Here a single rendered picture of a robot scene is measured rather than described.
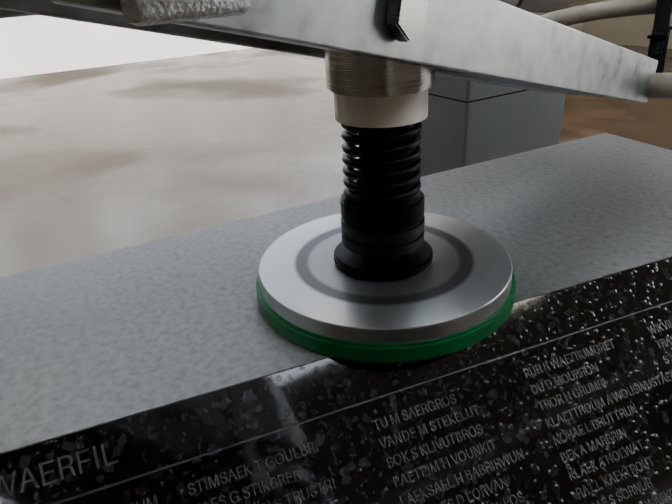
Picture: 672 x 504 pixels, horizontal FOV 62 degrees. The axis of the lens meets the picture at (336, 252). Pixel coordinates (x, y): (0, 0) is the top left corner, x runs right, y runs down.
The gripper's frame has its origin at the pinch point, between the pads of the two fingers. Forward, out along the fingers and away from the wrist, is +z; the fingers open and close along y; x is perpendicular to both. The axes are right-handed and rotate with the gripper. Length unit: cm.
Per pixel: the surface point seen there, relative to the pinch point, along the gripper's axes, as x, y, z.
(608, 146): -3.7, 38.9, 2.3
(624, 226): 1, 67, -1
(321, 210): -31, 75, -4
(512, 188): -12, 60, -1
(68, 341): -36, 105, -8
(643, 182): 2, 53, 1
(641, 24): -33, -693, 156
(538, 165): -11, 51, 0
